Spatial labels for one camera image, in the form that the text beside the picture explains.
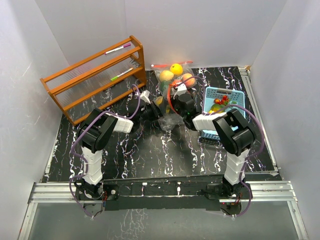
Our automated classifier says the aluminium frame rail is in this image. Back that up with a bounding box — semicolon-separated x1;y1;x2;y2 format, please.
29;180;298;203

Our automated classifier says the fake green fruit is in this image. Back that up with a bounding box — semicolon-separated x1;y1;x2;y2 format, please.
159;81;170;92

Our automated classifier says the clear zip bag with peppers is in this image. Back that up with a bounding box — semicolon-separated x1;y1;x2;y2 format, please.
153;88;184;132

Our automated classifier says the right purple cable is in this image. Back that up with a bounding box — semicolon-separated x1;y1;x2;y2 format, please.
182;76;265;221

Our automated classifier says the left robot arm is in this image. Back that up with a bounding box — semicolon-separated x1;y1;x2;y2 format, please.
76;102;163;200

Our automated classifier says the yellow fake bell pepper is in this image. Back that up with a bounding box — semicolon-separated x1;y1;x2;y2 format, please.
208;103;225;114

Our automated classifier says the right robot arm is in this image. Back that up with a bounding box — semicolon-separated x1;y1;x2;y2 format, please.
167;93;257;199

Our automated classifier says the blue plastic basket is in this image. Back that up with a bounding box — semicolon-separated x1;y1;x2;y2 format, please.
201;86;246;141

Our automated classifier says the fake pink peach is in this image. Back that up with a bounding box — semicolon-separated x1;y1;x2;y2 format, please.
182;73;196;89

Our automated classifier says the clear zip bag with fruit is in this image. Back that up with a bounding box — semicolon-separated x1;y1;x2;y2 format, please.
151;61;194;95

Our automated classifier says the wooden shelf rack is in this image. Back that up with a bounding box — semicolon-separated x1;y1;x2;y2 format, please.
40;35;147;126

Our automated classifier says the yellow fake lemon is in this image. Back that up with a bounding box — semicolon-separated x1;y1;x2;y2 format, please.
169;63;184;76

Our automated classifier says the green marker pen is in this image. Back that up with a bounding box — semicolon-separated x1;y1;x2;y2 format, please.
110;67;134;82

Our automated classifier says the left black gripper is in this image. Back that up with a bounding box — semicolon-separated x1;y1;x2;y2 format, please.
138;101;166;123

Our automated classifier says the fake peach apple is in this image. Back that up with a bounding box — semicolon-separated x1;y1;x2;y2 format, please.
159;70;175;82

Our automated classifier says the orange yellow fake pepper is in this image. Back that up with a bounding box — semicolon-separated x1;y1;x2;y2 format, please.
155;96;164;106

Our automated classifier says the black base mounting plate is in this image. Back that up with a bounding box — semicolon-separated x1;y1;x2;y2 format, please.
74;174;253;212

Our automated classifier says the pink marker pen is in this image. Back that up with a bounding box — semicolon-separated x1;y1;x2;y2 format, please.
104;42;131;55

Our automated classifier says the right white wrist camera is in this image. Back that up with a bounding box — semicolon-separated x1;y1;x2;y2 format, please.
173;83;188;98

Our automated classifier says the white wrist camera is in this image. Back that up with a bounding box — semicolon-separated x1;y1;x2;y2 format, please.
173;83;188;98
139;90;151;104

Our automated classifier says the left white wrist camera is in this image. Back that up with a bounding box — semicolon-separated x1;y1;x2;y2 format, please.
139;90;151;104

